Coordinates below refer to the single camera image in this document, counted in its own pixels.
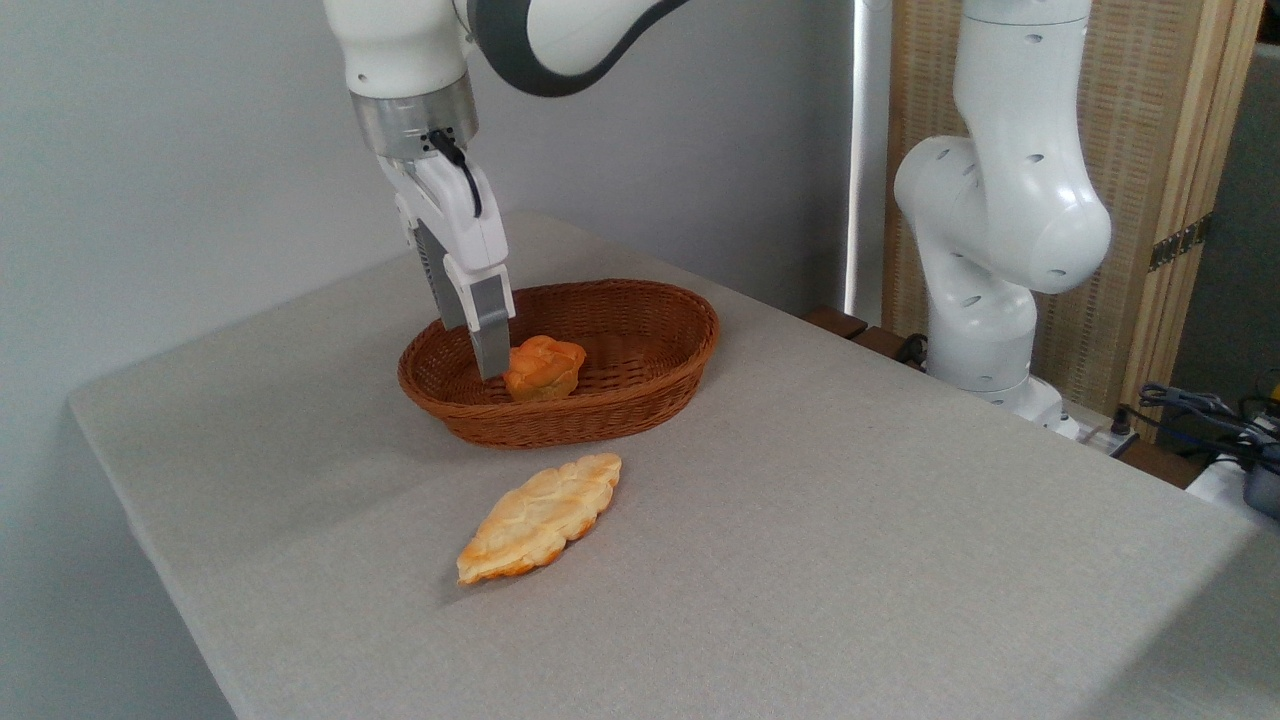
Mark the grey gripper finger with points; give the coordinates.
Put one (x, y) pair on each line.
(438, 280)
(490, 320)

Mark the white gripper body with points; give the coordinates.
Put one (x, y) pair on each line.
(455, 220)

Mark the round orange bread bun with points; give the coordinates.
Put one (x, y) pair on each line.
(545, 368)

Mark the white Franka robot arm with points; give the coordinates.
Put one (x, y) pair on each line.
(400, 50)

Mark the brown wicker oval basket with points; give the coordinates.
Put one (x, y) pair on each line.
(640, 400)

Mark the long flat pale bread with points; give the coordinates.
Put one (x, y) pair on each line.
(535, 515)

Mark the dark brown wooden board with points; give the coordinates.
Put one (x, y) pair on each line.
(835, 322)

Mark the grey tablecloth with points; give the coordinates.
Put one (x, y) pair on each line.
(850, 550)

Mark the wood framed bamboo screen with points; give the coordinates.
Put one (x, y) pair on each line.
(1150, 120)

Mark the brass screen hinge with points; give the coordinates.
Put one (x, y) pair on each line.
(1180, 243)

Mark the blue grey device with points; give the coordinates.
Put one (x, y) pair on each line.
(1265, 490)

